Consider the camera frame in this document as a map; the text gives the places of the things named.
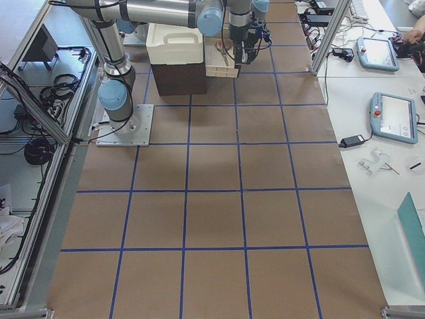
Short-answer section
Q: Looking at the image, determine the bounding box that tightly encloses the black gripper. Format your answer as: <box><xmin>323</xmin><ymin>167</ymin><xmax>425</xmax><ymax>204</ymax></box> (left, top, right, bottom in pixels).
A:
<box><xmin>228</xmin><ymin>25</ymin><xmax>270</xmax><ymax>69</ymax></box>

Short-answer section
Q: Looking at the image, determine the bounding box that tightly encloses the white foam tray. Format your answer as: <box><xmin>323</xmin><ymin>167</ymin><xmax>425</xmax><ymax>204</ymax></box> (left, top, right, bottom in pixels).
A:
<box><xmin>146</xmin><ymin>23</ymin><xmax>204</xmax><ymax>64</ymax></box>

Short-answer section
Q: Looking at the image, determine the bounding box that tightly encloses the blue teach pendant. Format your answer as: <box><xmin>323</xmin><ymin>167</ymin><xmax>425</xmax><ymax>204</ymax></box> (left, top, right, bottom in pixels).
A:
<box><xmin>370</xmin><ymin>92</ymin><xmax>418</xmax><ymax>144</ymax></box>
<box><xmin>356</xmin><ymin>37</ymin><xmax>399</xmax><ymax>72</ymax></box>

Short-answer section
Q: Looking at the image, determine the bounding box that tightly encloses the dark brown wooden cabinet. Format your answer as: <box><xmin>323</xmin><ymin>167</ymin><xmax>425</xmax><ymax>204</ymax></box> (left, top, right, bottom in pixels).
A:
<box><xmin>151</xmin><ymin>62</ymin><xmax>207</xmax><ymax>96</ymax></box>

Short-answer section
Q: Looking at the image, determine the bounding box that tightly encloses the black power adapter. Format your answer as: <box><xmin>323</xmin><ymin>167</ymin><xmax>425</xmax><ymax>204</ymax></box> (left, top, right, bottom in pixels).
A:
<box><xmin>339</xmin><ymin>134</ymin><xmax>366</xmax><ymax>148</ymax></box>

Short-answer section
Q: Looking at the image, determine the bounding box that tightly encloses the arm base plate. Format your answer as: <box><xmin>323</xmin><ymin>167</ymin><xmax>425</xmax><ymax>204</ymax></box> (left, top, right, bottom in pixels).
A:
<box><xmin>95</xmin><ymin>104</ymin><xmax>154</xmax><ymax>147</ymax></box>

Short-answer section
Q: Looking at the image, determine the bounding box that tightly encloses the light wooden drawer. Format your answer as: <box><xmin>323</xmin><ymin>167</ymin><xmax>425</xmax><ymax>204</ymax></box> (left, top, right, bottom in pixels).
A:
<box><xmin>203</xmin><ymin>37</ymin><xmax>240</xmax><ymax>78</ymax></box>

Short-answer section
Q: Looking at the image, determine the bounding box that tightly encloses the blue teach pendant far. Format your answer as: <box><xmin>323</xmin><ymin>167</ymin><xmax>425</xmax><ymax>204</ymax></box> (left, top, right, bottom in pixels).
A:
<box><xmin>356</xmin><ymin>37</ymin><xmax>399</xmax><ymax>72</ymax></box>

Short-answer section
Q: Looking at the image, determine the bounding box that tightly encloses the blue teach pendant near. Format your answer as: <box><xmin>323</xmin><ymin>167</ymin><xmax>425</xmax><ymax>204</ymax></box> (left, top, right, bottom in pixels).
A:
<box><xmin>370</xmin><ymin>92</ymin><xmax>418</xmax><ymax>144</ymax></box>

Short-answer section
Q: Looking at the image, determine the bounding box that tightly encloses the white cloth rag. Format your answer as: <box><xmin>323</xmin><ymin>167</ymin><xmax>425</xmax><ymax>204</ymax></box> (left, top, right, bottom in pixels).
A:
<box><xmin>0</xmin><ymin>184</ymin><xmax>26</xmax><ymax>253</ymax></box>

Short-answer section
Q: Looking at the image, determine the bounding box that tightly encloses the aluminium frame post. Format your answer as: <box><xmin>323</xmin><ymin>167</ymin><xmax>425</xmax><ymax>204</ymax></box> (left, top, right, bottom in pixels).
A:
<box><xmin>310</xmin><ymin>0</ymin><xmax>351</xmax><ymax>76</ymax></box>

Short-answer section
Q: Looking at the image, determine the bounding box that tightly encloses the teal laptop lid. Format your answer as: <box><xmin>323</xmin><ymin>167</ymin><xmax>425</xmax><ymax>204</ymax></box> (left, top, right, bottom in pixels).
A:
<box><xmin>397</xmin><ymin>192</ymin><xmax>424</xmax><ymax>259</ymax></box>

